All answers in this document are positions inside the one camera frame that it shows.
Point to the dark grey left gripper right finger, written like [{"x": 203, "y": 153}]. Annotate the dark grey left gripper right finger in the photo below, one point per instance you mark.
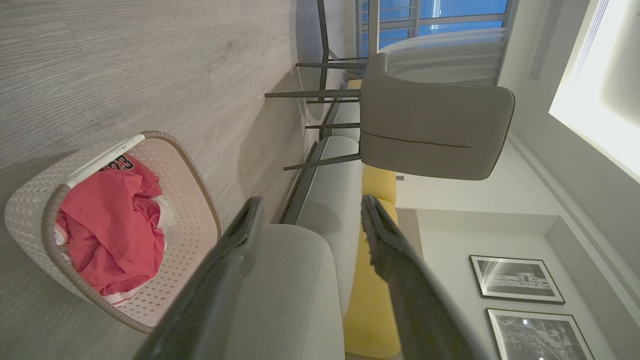
[{"x": 410, "y": 295}]

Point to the white cloth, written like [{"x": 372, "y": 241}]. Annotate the white cloth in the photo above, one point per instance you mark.
[{"x": 164, "y": 212}]

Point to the black framed night photo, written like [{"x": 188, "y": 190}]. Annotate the black framed night photo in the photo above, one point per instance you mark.
[{"x": 537, "y": 337}]

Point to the large yellow cushion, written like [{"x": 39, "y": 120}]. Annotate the large yellow cushion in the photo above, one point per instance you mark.
[{"x": 367, "y": 310}]

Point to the light grey fabric sofa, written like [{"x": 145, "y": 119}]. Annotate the light grey fabric sofa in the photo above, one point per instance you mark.
[{"x": 290, "y": 300}]

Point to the window with metal railing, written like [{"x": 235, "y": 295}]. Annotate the window with metal railing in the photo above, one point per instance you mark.
[{"x": 450, "y": 10}]

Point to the black framed building photo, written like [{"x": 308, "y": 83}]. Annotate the black framed building photo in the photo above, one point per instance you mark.
[{"x": 515, "y": 279}]

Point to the small yellow cushion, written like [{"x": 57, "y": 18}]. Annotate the small yellow cushion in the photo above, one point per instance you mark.
[{"x": 379, "y": 184}]

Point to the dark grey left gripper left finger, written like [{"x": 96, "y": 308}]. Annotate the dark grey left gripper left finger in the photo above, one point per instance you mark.
[{"x": 210, "y": 295}]

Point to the red jersey with black numbers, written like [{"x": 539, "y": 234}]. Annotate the red jersey with black numbers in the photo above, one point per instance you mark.
[{"x": 112, "y": 230}]

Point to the grey upholstered chair, dark legs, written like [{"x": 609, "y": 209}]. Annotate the grey upholstered chair, dark legs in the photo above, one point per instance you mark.
[{"x": 430, "y": 125}]

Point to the grey round rug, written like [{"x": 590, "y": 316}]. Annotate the grey round rug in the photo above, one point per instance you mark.
[{"x": 306, "y": 60}]

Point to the dark metal table frame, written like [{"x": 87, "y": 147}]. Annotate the dark metal table frame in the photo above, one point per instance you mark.
[{"x": 323, "y": 45}]

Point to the white sheer curtain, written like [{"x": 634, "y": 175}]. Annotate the white sheer curtain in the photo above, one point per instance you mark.
[{"x": 450, "y": 57}]

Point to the white perforated laundry basket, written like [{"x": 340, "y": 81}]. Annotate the white perforated laundry basket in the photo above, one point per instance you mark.
[{"x": 190, "y": 225}]

